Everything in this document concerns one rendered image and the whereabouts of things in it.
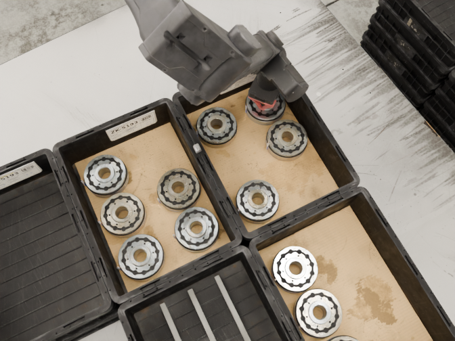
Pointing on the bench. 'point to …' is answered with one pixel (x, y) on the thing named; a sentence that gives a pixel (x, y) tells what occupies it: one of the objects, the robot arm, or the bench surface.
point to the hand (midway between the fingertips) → (265, 99)
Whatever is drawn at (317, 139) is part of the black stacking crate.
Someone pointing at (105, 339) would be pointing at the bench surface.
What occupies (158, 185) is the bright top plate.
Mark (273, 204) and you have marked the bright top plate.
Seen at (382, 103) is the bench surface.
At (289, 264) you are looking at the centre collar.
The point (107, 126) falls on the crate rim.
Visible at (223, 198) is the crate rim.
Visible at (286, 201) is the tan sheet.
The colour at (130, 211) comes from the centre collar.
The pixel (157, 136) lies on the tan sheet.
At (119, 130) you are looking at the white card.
